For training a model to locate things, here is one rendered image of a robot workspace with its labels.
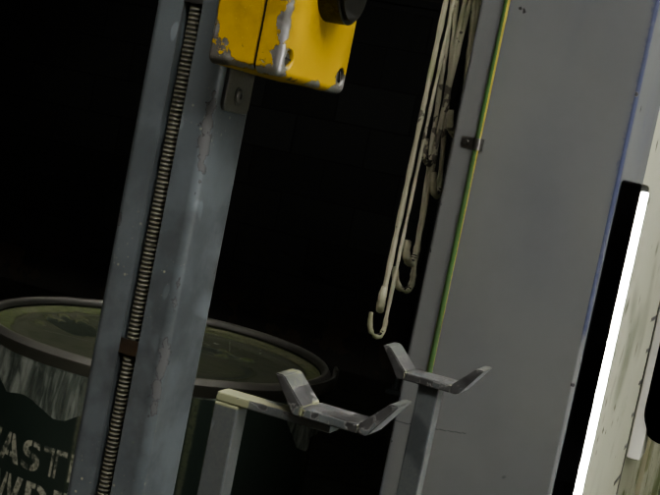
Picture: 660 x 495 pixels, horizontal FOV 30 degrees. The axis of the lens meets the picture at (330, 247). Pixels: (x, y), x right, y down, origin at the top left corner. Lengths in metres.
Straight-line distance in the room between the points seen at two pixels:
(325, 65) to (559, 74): 0.46
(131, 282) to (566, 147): 0.56
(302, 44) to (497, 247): 0.52
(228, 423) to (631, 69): 0.66
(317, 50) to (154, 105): 0.12
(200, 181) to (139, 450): 0.19
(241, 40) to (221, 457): 0.27
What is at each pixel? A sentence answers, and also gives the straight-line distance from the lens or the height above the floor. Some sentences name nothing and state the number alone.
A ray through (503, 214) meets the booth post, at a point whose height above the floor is 1.22.
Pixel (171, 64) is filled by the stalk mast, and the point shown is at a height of 1.29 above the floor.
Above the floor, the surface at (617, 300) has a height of 1.16.
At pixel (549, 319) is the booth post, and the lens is 1.28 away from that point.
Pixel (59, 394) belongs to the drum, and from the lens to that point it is 1.82.
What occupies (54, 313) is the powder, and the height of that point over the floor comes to 0.86.
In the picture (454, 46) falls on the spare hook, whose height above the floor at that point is 1.38.
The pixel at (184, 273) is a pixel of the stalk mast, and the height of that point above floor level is 1.15.
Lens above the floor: 1.26
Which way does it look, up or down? 5 degrees down
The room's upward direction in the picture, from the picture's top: 11 degrees clockwise
